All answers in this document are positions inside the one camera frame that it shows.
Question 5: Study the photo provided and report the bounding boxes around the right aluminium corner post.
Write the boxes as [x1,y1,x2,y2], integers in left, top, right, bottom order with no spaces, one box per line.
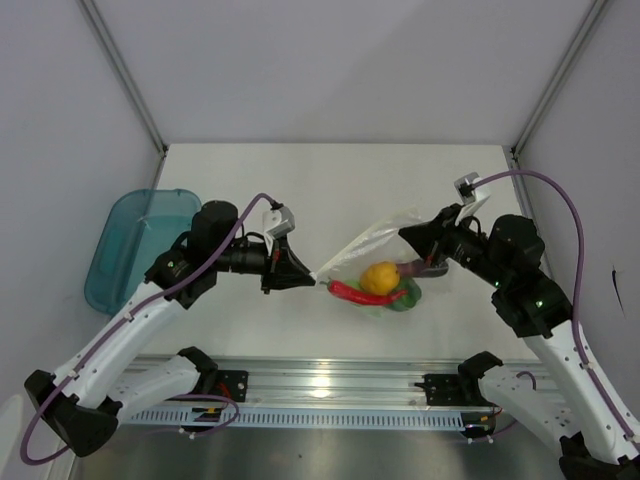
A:
[510,0,614,162]

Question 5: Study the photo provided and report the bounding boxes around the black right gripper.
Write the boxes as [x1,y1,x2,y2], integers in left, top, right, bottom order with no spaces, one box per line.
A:
[399,203,510,289]

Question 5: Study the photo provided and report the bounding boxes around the yellow lemon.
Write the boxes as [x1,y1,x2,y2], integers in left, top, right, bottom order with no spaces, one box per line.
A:
[359,262,401,295]

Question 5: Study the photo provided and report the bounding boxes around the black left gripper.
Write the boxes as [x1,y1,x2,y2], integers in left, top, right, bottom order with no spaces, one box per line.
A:
[212,234,315,294]

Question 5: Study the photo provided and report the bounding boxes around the teal plastic bin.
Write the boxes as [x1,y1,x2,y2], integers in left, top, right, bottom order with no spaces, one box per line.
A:
[84,189,201,316]

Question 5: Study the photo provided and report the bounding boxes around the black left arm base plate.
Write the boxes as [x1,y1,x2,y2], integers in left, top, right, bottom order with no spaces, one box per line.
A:
[158,368,250,403]

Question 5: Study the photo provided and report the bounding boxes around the aluminium front rail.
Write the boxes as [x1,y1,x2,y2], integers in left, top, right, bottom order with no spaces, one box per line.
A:
[67,357,614,414]

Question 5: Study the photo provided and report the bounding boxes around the purple eggplant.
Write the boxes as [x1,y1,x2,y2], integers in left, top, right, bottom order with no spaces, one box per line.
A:
[396,259,449,278]

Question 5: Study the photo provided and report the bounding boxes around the left aluminium corner post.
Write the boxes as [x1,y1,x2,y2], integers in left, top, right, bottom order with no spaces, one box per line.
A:
[74,0,169,156]

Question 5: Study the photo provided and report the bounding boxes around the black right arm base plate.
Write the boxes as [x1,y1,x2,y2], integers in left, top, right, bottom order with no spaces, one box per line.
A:
[414,373,494,407]

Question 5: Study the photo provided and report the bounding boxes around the light green pepper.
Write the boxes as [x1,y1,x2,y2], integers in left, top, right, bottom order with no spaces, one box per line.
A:
[358,305,396,320]

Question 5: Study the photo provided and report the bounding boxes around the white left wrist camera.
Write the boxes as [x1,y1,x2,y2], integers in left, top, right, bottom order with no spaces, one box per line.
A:
[262,202,295,254]

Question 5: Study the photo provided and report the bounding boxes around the red chili pepper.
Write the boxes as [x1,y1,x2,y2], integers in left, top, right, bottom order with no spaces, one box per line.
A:
[327,280,405,305]

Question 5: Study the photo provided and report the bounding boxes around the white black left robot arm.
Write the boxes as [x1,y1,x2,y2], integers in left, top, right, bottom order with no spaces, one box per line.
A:
[20,200,316,465]

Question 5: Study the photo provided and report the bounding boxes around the green bell pepper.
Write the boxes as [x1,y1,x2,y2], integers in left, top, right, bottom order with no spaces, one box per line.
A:
[349,277,424,314]

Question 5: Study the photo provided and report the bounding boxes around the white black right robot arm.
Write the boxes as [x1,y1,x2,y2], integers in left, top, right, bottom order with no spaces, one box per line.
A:
[398,204,639,479]

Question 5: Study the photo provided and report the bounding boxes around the aluminium corner post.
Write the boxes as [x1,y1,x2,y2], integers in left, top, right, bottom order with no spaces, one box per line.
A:
[510,0,614,162]
[74,0,169,156]

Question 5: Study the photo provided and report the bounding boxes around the clear dotted zip top bag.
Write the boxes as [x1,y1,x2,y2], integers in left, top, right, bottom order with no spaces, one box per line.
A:
[315,208,450,317]

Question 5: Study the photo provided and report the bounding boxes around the white slotted cable duct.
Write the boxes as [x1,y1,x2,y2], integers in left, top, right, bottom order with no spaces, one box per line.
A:
[124,405,465,432]

